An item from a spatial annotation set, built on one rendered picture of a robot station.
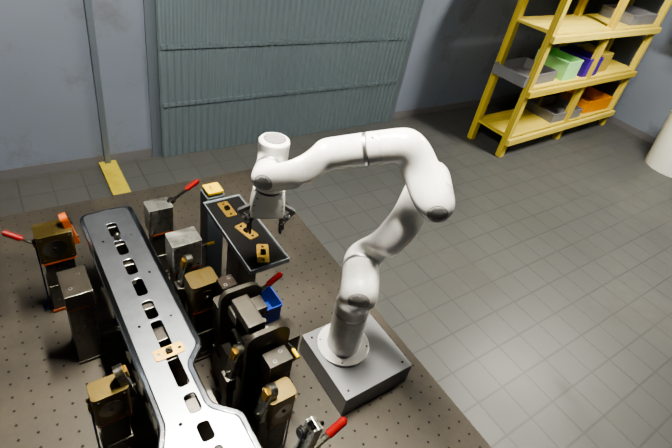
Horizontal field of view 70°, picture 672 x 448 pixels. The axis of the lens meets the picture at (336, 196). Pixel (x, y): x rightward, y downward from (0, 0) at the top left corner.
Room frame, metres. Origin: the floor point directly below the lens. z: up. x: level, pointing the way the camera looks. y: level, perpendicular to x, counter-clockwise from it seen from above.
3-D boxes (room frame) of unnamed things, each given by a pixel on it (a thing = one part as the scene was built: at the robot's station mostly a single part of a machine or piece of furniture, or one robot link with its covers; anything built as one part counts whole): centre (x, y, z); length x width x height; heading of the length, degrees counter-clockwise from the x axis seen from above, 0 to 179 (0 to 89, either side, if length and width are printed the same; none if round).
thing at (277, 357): (0.78, 0.06, 0.91); 0.07 x 0.05 x 0.42; 132
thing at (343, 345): (1.11, -0.14, 0.89); 0.19 x 0.19 x 0.18
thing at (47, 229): (1.11, 0.91, 0.88); 0.14 x 0.09 x 0.36; 132
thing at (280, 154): (1.10, 0.19, 1.52); 0.09 x 0.08 x 0.13; 1
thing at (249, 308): (0.87, 0.15, 0.95); 0.18 x 0.13 x 0.49; 42
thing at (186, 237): (1.17, 0.46, 0.90); 0.13 x 0.08 x 0.41; 132
